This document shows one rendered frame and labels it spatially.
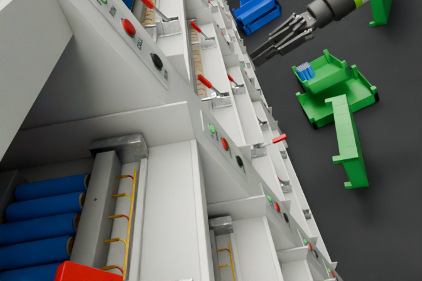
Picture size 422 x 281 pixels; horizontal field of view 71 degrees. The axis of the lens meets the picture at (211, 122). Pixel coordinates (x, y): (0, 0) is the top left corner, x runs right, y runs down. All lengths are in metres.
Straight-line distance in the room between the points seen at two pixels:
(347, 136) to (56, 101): 0.99
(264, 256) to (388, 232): 0.79
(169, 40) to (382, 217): 0.94
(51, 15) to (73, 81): 0.07
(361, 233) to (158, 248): 0.99
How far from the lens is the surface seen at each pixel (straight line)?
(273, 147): 1.02
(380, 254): 1.16
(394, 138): 1.36
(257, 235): 0.44
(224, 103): 0.63
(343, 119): 1.19
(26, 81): 0.19
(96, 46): 0.26
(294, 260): 0.62
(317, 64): 1.74
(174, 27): 0.53
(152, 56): 0.31
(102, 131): 0.31
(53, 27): 0.23
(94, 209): 0.26
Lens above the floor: 1.10
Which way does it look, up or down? 37 degrees down
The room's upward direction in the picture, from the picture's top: 39 degrees counter-clockwise
